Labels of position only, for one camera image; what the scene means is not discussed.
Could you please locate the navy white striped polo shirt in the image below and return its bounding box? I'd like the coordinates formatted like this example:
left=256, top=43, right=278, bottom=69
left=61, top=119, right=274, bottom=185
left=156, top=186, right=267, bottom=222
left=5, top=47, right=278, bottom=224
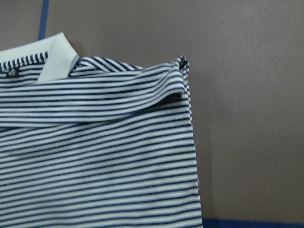
left=0, top=33, right=203, bottom=228

